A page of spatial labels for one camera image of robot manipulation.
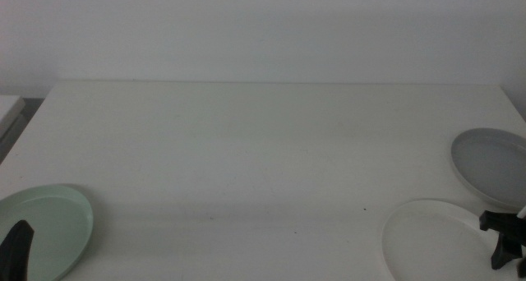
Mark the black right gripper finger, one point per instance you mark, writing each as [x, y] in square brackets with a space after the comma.
[505, 254]
[522, 268]

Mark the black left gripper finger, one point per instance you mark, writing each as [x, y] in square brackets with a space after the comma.
[16, 252]

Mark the white shallow bowl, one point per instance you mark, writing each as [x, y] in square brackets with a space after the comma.
[431, 240]

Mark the grey shallow bowl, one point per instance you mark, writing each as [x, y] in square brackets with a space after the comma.
[493, 166]

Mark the white side table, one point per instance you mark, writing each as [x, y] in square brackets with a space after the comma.
[9, 108]

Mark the pale green shallow bowl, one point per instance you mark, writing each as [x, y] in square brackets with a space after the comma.
[53, 227]

